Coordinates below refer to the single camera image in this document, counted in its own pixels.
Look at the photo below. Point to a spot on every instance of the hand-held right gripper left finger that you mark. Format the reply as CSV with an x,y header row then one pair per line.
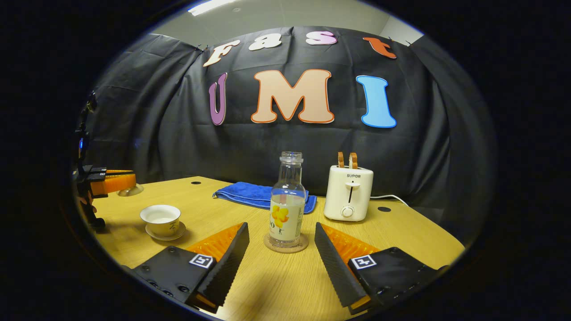
x,y
225,267

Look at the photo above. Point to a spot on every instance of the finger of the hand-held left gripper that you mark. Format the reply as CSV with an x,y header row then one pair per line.
x,y
118,183
118,171

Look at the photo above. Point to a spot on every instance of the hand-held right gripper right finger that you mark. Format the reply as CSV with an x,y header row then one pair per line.
x,y
337,267

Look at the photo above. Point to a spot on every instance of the white teacup lid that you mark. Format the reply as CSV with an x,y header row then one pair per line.
x,y
130,191

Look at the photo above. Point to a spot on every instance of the round brown coaster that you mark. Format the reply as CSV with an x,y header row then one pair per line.
x,y
285,249

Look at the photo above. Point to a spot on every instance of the white teacup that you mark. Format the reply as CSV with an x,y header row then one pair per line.
x,y
161,220

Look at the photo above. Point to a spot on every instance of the clear water bottle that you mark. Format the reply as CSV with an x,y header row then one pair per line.
x,y
287,214

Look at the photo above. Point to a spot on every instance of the white saucer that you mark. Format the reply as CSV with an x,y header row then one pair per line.
x,y
171,236

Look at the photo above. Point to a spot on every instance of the black backdrop cloth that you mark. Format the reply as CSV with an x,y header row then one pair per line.
x,y
178,133

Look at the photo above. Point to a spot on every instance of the folded blue towel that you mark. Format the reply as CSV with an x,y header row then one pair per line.
x,y
243,194

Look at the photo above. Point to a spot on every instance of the white toaster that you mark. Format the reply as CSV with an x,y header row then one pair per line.
x,y
348,191

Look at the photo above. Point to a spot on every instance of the toast slice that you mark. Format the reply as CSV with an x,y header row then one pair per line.
x,y
353,160
341,159

